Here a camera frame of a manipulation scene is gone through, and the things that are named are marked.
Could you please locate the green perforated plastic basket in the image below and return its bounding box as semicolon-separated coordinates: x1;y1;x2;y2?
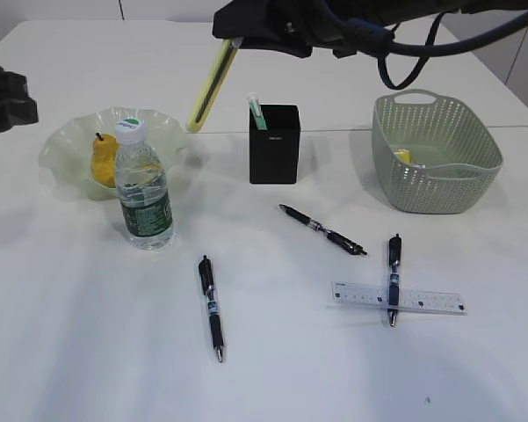
372;90;503;215

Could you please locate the yellow utility knife packaging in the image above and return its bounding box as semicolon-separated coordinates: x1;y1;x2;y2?
394;149;425;169

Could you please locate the black square pen holder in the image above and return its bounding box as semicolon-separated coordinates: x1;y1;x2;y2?
249;105;300;185

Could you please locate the clear water bottle green label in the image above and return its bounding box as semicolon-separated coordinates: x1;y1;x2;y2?
114;118;173;251

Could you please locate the black gel pen centre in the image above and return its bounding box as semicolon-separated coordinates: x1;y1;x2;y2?
278;204;367;256

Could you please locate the black gel pen left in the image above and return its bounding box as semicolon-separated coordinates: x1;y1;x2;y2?
198;255;225;363

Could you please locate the clear plastic ruler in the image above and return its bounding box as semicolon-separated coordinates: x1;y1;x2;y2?
332;283;467;316

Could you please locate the yellow pear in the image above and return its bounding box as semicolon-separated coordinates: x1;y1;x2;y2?
90;133;119;188

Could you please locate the green wavy glass plate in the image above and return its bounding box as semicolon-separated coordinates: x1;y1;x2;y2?
39;107;189;201

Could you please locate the yellow-green pen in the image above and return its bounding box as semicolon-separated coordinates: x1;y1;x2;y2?
186;37;243;133

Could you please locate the mint green utility knife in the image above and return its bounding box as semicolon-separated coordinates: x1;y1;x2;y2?
248;93;267;130

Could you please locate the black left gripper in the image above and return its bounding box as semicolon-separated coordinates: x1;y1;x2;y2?
0;66;39;133

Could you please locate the black blue gel pen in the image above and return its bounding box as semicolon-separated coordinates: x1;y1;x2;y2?
387;234;401;327

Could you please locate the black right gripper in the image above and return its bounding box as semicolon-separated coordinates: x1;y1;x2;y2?
212;0;361;59

